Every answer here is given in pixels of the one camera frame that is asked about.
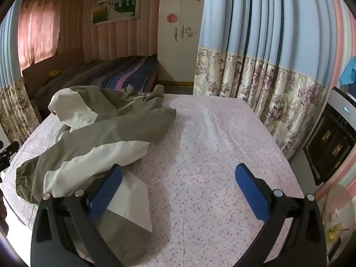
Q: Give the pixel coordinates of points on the black oven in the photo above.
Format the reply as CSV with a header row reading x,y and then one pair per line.
x,y
331,141

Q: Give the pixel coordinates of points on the small yellow item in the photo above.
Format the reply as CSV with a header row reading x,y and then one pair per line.
x,y
54,73

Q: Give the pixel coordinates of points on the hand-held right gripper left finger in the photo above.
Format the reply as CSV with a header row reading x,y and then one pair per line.
x,y
107,189

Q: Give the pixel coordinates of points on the red round wardrobe sticker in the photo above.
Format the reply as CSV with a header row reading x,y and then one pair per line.
x,y
172,18

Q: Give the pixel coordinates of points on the bed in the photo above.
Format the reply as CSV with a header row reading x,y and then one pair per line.
x,y
66,75

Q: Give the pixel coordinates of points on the glass lid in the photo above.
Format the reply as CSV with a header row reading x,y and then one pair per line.
x,y
338,208

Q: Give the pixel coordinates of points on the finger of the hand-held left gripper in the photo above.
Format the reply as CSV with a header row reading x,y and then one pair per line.
x,y
9,151

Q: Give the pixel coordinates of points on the blue cloth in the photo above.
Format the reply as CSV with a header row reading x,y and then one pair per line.
x,y
349,73

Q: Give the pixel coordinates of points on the pink window curtain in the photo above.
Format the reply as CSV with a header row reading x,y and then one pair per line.
x,y
36,33

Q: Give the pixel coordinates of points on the framed wall picture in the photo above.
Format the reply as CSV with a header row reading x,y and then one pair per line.
x,y
115,9

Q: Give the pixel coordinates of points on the blue floral curtain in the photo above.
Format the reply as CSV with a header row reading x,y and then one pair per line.
x,y
250,19
14,103

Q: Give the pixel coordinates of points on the striped blue purple blanket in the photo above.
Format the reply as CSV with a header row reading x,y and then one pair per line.
x,y
128,72

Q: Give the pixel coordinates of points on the green and white jacket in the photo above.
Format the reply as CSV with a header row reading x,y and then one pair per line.
x,y
111,128

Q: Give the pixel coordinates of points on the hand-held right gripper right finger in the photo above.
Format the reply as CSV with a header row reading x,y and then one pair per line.
x,y
251,192

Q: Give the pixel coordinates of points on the white wardrobe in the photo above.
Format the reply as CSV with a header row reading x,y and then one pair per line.
x,y
178,58

